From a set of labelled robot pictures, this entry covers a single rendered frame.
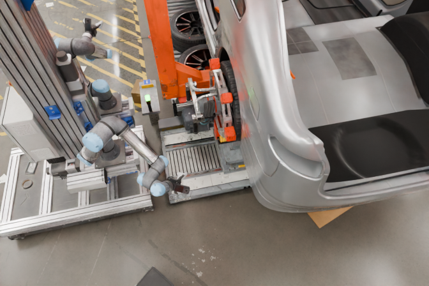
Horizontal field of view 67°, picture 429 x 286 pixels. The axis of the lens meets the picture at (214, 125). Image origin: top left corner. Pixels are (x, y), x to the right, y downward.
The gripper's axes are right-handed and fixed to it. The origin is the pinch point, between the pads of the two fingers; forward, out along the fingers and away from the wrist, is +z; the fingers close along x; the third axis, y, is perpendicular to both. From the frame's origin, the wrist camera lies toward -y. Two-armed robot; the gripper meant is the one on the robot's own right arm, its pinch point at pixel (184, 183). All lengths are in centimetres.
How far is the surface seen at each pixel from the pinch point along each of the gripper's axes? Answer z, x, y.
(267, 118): -39, -61, -46
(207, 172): 92, 10, 17
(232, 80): 23, -77, 0
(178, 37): 131, -112, 114
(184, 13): 156, -146, 132
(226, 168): 93, -1, 0
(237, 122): 28, -49, -14
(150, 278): 5, 76, 4
